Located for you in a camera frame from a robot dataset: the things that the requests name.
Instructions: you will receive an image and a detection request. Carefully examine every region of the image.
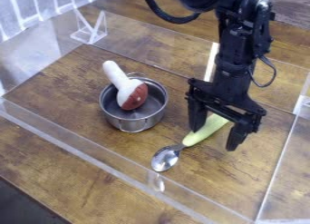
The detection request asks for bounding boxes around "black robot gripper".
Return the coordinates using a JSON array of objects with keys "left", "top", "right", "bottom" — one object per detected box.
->
[{"left": 187, "top": 55, "right": 266, "bottom": 151}]

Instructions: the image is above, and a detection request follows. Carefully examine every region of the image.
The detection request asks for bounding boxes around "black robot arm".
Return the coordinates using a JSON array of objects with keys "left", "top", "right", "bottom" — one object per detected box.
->
[{"left": 181, "top": 0, "right": 274, "bottom": 151}]

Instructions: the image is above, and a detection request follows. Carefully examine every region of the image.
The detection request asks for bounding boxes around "small steel pot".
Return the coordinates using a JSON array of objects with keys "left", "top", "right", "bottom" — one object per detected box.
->
[{"left": 99, "top": 73, "right": 169, "bottom": 132}]

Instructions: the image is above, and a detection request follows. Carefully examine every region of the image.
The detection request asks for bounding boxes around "plush mushroom toy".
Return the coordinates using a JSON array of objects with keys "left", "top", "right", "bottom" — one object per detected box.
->
[{"left": 103, "top": 61, "right": 149, "bottom": 111}]

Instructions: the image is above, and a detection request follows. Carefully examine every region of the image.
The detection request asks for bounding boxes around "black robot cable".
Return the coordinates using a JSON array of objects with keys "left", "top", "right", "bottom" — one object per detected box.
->
[{"left": 139, "top": 0, "right": 278, "bottom": 89}]

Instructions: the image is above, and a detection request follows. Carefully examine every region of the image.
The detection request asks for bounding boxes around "clear acrylic enclosure wall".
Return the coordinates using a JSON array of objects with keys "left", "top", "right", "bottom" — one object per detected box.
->
[{"left": 0, "top": 97, "right": 310, "bottom": 224}]

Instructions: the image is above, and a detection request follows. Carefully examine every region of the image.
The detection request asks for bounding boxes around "clear acrylic triangular bracket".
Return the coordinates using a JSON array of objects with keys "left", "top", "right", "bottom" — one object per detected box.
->
[{"left": 71, "top": 9, "right": 109, "bottom": 44}]

